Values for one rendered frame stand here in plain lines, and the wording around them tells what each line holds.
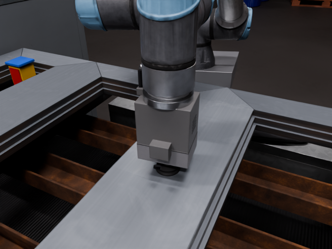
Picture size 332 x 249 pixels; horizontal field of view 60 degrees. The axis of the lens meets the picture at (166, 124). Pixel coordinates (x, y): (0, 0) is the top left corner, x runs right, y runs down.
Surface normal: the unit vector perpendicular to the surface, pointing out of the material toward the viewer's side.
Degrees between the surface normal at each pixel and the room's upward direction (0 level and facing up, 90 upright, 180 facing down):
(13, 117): 0
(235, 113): 0
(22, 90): 0
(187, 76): 90
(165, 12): 88
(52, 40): 90
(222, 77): 90
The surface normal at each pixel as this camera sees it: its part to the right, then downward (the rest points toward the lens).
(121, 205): -0.02, -0.82
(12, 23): 0.90, 0.24
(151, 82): -0.60, 0.44
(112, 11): -0.29, 0.51
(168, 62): -0.01, 0.55
